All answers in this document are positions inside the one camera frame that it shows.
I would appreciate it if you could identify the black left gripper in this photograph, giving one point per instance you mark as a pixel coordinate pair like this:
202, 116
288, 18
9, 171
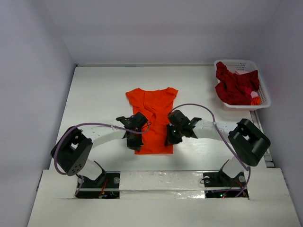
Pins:
135, 145

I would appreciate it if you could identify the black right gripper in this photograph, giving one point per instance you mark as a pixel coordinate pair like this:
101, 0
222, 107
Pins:
170, 137

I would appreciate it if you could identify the orange t shirt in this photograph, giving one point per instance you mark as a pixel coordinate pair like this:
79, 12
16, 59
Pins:
155, 106

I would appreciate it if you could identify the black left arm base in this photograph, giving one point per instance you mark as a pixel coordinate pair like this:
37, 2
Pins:
108, 189

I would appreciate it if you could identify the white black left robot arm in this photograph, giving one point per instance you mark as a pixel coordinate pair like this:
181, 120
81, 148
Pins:
71, 153

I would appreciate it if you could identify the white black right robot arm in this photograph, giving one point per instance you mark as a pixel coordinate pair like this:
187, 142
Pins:
245, 141

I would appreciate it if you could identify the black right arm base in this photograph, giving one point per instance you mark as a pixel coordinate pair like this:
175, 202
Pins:
219, 185

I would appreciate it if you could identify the dark red t shirt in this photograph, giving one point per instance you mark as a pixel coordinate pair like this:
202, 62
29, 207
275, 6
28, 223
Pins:
235, 89

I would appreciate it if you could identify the white plastic laundry basket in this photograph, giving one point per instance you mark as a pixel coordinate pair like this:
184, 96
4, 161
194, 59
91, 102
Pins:
242, 67

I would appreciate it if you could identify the orange garment in basket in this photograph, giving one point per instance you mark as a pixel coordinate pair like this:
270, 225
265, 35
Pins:
256, 101

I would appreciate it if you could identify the pink garment in basket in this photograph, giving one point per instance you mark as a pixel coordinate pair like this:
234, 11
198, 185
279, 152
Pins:
254, 94

